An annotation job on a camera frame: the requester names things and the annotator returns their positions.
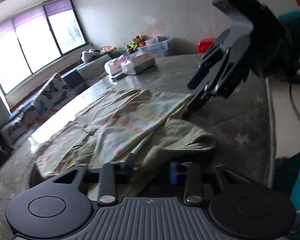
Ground pink green tissue pack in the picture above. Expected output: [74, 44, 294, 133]
[120, 52, 156, 75]

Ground white plush toy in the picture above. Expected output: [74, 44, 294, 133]
[81, 49, 100, 62]

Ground colourful patterned children's shirt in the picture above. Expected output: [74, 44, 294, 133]
[35, 87, 217, 201]

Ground grey plain cushion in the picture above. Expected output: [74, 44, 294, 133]
[77, 55, 111, 87]

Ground clear storage bin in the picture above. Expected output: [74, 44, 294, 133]
[138, 37, 174, 57]

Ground grey notebook under packs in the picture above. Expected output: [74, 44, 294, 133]
[110, 71, 125, 80]

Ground butterfly print cushion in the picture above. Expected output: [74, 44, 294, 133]
[0, 100, 48, 145]
[32, 73, 77, 116]

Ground colourful stuffed toys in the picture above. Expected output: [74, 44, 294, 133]
[126, 35, 146, 54]

